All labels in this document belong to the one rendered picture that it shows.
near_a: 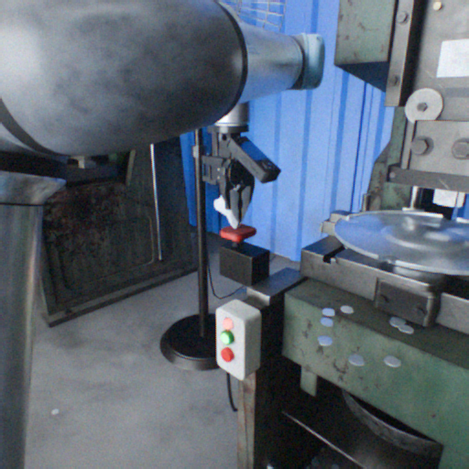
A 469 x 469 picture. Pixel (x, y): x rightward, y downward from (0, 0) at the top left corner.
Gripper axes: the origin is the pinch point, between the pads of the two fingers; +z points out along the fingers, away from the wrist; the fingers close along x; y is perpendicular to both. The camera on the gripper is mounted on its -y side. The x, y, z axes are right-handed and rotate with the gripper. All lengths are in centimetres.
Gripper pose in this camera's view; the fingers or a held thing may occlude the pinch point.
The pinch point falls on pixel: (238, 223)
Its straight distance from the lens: 78.1
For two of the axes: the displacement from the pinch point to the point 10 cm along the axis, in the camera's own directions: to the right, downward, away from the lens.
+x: -6.9, 2.4, -6.8
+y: -7.2, -2.3, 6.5
